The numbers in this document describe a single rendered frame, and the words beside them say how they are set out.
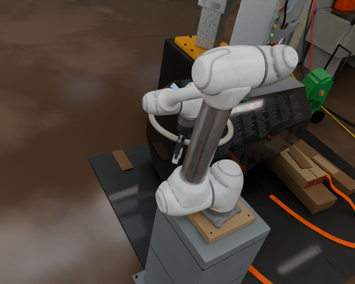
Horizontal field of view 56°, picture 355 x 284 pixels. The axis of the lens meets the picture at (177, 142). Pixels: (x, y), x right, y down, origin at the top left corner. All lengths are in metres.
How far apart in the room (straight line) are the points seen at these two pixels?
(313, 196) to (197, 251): 1.71
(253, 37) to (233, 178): 1.04
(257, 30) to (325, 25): 3.20
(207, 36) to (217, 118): 2.20
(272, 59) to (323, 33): 4.29
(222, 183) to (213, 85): 0.58
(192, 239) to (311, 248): 1.46
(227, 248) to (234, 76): 0.85
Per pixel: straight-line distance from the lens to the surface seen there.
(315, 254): 2.82
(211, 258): 1.52
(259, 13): 2.15
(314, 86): 4.01
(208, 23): 3.20
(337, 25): 5.23
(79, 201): 2.68
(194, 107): 1.54
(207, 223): 1.57
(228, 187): 1.43
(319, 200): 3.06
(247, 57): 1.00
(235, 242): 1.59
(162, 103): 1.44
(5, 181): 2.90
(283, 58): 1.05
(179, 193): 1.32
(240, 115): 2.39
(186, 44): 3.31
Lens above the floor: 2.04
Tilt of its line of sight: 39 degrees down
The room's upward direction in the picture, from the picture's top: 12 degrees clockwise
